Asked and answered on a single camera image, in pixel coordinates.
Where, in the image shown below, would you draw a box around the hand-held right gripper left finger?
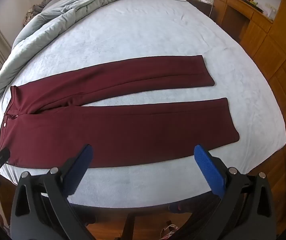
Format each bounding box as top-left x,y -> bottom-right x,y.
10,144 -> 95,240

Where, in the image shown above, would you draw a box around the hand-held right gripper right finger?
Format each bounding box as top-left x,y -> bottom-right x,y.
193,144 -> 277,240

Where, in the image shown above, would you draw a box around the dark red pants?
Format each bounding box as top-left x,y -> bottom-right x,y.
0,54 -> 241,168

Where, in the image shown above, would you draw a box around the floral pillow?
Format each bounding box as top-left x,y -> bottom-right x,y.
23,0 -> 49,26

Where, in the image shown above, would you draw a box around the bed with light blue sheet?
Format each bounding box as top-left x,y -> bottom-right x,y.
0,0 -> 286,209

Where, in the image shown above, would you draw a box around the grey duvet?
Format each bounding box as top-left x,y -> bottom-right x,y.
0,0 -> 147,130

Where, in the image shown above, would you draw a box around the wooden desk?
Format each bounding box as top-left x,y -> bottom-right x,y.
212,0 -> 284,46

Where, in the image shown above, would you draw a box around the dark nightstand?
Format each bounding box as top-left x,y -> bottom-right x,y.
180,0 -> 214,18

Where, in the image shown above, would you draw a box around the wooden bed frame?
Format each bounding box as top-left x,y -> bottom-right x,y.
0,172 -> 183,240

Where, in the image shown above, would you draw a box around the white cable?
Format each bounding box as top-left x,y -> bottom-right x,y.
209,0 -> 221,18

